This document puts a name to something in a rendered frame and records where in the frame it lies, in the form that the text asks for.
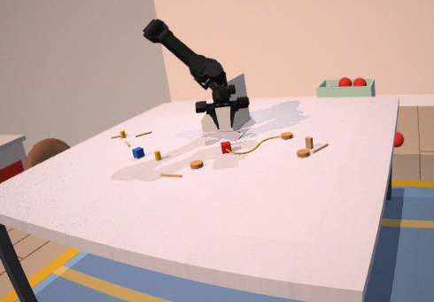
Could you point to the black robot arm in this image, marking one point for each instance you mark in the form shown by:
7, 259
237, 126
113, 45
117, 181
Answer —
201, 68

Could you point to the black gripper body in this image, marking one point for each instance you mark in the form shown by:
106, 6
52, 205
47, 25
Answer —
201, 106

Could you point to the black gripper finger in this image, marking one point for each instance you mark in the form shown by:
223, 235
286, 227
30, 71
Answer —
233, 110
212, 113

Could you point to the blue cube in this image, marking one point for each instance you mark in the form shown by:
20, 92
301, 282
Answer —
138, 153

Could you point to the yellow cylinder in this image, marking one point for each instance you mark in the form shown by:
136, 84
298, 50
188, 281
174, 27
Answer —
157, 155

